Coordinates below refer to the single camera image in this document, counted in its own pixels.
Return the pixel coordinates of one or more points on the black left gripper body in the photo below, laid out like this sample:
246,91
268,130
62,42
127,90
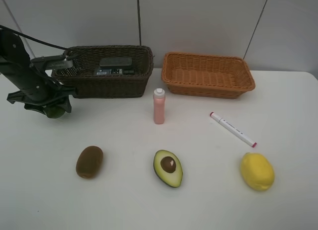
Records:
43,91

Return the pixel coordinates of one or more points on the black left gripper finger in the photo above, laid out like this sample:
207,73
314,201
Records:
65,104
36,108

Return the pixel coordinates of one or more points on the green lime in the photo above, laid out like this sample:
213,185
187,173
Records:
54,112

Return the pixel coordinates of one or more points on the dark grey felt eraser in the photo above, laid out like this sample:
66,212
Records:
116,62

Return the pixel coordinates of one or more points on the brown kiwi fruit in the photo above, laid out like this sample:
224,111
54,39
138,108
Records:
89,162

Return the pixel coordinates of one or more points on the dark green pump bottle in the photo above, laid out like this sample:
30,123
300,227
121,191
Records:
99,71

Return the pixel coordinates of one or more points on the pink bottle white cap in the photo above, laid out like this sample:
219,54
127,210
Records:
159,105

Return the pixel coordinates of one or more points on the halved avocado with pit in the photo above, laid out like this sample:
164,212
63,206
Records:
168,168

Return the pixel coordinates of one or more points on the white marker pink caps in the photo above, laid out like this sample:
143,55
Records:
235,131

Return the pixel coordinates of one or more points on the yellow lemon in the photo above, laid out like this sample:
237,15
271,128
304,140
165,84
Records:
257,171

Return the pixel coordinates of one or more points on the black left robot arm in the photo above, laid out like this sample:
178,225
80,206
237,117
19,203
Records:
15,62

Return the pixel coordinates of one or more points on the dark brown wicker basket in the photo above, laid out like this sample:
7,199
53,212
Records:
83,75

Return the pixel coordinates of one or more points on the orange wicker basket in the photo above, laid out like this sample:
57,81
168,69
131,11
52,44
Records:
206,75

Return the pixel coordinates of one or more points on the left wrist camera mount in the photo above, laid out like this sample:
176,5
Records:
52,63

